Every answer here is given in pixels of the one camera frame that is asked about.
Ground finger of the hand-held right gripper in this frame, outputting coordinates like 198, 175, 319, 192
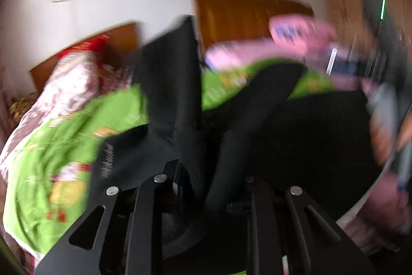
325, 48, 387, 79

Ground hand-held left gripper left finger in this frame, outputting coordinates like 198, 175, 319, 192
34, 161, 187, 275

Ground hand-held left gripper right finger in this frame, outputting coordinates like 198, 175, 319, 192
225, 177, 377, 275

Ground black pants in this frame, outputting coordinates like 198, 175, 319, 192
92, 15, 390, 263

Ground person's right hand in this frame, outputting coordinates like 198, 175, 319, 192
370, 115, 399, 165

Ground folded pink quilt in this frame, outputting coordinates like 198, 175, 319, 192
269, 15, 337, 52

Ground large wooden headboard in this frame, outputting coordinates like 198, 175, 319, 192
193, 0, 314, 53

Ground green printed cloth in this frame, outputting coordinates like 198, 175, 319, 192
3, 59, 338, 254

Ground pink white floral quilt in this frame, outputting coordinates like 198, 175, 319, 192
0, 51, 136, 179

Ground small wooden headboard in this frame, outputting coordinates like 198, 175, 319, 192
29, 22, 139, 93

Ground red floral pillow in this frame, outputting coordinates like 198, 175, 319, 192
61, 35, 110, 60

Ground tiger print blanket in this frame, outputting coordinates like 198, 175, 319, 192
8, 91, 41, 121

